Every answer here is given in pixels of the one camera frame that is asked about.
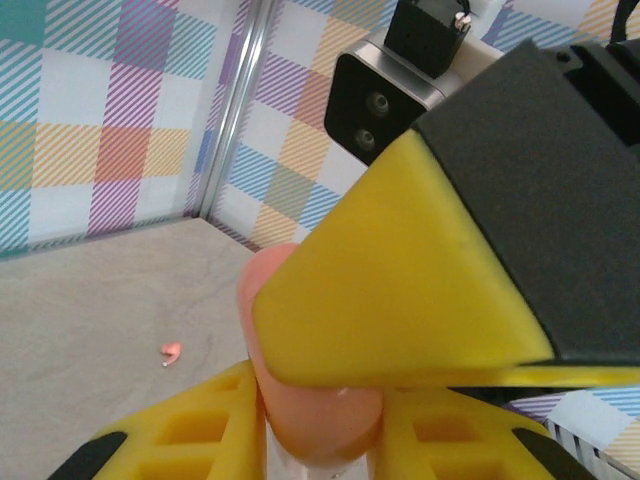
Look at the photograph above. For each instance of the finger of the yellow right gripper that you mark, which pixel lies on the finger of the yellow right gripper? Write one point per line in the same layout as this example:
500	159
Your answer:
575	376
400	275

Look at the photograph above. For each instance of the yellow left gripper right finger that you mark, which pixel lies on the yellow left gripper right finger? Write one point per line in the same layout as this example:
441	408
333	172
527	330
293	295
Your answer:
500	420

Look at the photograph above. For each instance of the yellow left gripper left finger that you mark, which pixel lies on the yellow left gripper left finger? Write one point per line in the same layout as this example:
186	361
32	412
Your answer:
145	425

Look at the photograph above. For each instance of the pink earbud charging case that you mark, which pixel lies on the pink earbud charging case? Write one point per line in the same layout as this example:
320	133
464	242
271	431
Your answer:
320	425

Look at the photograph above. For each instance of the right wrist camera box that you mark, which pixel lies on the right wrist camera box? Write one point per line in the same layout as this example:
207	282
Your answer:
360	100

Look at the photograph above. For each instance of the aluminium frame post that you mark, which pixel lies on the aluminium frame post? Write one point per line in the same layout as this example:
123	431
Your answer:
235	100

